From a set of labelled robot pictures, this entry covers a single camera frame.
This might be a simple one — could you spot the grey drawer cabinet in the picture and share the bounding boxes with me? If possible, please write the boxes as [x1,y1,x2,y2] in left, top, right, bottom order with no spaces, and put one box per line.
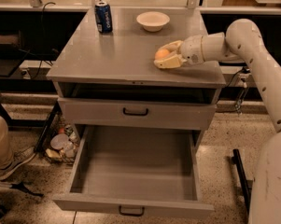
[46,7,227,142]

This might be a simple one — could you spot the grey sneaker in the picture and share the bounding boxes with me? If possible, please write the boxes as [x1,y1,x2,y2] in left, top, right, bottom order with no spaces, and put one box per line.
[0,147,35,181]

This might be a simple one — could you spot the blue soda can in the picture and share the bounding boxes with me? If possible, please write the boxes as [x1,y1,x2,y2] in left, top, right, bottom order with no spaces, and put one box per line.
[94,1,113,34]

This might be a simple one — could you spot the black power adapter cable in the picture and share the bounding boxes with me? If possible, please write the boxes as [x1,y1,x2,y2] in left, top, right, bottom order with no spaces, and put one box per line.
[227,66,251,115]

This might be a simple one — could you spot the black metal frame bar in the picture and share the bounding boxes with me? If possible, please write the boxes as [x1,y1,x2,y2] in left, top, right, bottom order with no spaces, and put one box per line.
[232,149,252,211]

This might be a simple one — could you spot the open grey middle drawer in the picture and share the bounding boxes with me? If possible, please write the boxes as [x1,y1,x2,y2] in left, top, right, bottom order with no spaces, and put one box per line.
[53,126,214,219]

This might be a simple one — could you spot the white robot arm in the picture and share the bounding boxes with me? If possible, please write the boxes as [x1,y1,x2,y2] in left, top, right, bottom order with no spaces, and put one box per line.
[154,19,281,224]

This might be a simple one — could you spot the wire basket of items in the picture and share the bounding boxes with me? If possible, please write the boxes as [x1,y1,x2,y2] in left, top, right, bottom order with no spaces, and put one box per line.
[45,125,79,165]

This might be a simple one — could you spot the white bowl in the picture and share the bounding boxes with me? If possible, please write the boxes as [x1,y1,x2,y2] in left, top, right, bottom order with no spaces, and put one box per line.
[136,11,170,32]

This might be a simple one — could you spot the orange fruit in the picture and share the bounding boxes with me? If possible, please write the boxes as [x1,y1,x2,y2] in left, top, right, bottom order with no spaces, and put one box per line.
[155,49,170,60]

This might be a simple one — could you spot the closed grey top drawer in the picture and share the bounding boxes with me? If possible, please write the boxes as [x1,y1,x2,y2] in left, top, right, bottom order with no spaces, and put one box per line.
[58,98,216,130]

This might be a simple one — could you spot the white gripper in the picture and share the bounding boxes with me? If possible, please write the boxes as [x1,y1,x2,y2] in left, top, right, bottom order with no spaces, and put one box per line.
[154,35,204,69]

